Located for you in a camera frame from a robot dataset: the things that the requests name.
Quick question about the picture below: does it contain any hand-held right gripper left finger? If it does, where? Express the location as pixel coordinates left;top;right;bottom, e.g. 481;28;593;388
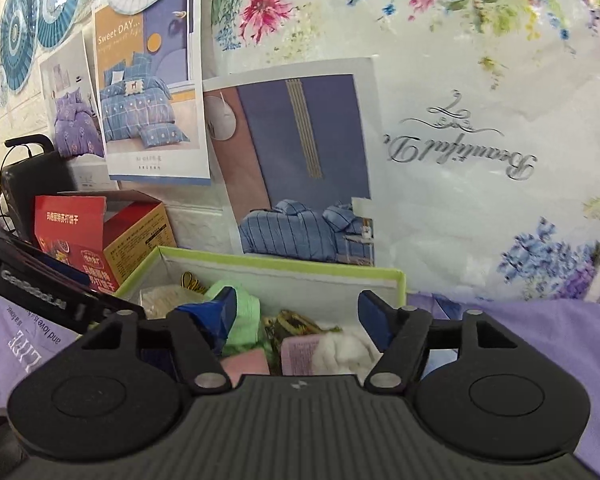
80;286;238;395

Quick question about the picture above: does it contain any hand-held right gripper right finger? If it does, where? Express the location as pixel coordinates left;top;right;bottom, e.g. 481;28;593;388
357;290;523;393

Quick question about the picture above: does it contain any green fluffy towel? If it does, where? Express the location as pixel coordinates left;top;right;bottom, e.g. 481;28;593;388
205;280;276;361

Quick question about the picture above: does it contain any yellow black cord blue handle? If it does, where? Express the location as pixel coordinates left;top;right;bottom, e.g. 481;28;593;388
181;272;211;295

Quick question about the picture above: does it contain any white cloth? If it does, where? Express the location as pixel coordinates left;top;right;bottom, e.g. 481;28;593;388
315;327;383;386

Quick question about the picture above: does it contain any green cardboard box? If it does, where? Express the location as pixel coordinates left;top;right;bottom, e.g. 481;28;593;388
115;246;407;376

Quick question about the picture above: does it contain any pink sponge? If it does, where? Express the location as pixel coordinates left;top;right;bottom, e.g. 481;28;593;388
220;350;272;388

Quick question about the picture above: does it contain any bag of white beads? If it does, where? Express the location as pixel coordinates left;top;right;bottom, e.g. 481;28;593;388
140;285;196;321

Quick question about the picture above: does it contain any brocade sachet with tassel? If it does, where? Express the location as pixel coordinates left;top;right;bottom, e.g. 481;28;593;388
265;310;341;341

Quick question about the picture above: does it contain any pink tissue packet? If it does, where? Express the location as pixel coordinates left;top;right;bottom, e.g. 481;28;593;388
280;335;331;377

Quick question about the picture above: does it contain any dark purple cloth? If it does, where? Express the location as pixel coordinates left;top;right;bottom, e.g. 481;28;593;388
139;347;178;378

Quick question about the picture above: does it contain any red cracker box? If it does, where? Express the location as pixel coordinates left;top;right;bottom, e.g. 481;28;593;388
34;190;178;295

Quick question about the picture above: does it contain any black speaker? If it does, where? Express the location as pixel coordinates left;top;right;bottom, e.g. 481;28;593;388
0;134;81;246

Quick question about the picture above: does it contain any purple floral tablecloth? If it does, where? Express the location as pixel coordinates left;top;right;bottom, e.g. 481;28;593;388
0;287;600;480

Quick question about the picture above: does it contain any blue paper fan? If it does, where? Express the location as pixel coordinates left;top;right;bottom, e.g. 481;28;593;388
0;0;48;95
36;0;90;51

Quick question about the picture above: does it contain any white floral bedding package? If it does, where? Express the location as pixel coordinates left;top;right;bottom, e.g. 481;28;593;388
200;0;600;306

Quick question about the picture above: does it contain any striped bedding wall poster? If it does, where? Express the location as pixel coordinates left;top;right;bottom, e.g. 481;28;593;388
202;57;387;268

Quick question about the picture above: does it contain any purple bedding wall poster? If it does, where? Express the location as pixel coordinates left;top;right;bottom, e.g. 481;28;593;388
39;30;107;161

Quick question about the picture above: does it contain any blue bedding wall poster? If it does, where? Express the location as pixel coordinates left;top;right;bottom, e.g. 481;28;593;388
92;0;212;187

